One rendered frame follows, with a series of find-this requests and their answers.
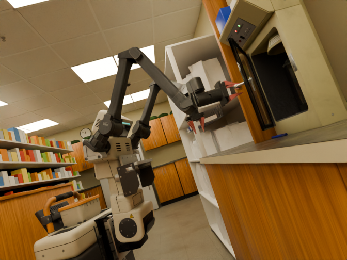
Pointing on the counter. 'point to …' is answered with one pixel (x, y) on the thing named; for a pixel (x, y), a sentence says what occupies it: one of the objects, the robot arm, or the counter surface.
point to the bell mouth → (275, 45)
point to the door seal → (250, 85)
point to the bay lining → (277, 84)
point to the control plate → (241, 31)
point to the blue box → (223, 13)
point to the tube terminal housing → (303, 66)
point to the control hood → (251, 15)
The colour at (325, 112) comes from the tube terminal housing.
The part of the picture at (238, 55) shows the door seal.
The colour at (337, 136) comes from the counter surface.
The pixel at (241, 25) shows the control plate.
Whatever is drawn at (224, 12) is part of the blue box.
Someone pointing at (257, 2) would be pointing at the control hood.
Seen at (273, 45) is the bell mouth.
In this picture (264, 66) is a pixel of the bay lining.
